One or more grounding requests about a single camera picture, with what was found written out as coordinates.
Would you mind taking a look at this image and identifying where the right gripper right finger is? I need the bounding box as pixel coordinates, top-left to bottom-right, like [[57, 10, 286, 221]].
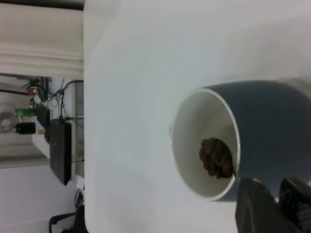
[[278, 178, 311, 233]]

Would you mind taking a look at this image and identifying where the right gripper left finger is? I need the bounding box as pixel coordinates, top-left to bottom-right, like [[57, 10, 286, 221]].
[[235, 178, 304, 233]]

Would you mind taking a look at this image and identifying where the small coffee bean heap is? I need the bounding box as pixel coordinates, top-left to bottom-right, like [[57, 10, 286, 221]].
[[199, 137, 233, 180]]

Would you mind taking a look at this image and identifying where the dark grey ceramic mug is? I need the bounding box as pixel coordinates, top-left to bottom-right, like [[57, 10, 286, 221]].
[[169, 80, 311, 202]]

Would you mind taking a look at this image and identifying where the black office chair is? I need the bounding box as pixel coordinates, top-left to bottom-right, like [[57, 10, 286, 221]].
[[49, 204, 85, 233]]

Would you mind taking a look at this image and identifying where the black flat electronic device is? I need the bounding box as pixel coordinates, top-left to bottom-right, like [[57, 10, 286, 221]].
[[49, 120, 73, 186]]

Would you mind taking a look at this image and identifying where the small black box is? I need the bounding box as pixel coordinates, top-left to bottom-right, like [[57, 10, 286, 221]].
[[15, 122, 36, 135]]

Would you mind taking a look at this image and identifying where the green can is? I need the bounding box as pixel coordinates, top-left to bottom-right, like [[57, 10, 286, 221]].
[[14, 108, 39, 117]]

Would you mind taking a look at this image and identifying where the grey round disc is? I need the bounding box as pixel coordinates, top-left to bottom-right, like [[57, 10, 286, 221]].
[[0, 111, 13, 133]]

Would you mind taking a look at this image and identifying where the black power cable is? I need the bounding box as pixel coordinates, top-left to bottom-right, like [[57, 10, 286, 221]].
[[52, 78, 85, 122]]

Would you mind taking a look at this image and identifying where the tangle of coloured wires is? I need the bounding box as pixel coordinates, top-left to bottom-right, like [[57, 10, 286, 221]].
[[23, 76, 53, 104]]

